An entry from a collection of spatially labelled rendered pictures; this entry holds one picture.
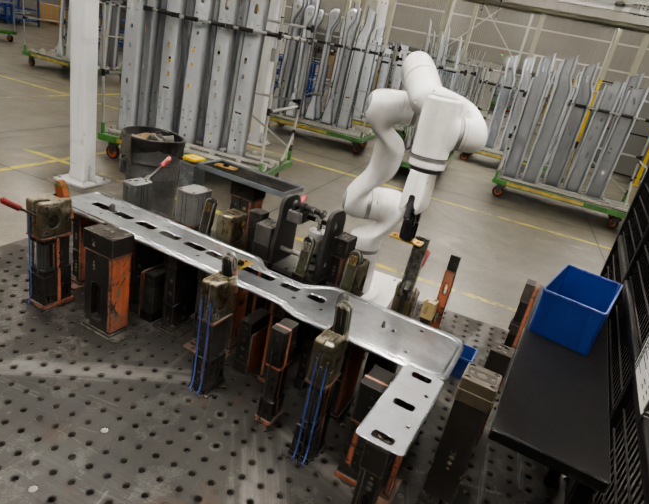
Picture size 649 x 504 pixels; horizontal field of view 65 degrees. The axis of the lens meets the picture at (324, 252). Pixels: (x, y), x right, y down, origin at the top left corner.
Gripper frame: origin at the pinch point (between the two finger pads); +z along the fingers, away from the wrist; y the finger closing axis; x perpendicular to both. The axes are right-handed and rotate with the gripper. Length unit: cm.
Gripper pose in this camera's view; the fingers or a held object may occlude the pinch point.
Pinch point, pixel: (408, 230)
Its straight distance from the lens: 125.5
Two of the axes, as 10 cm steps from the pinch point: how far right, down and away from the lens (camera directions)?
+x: 8.7, 3.3, -3.7
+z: -1.9, 9.1, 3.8
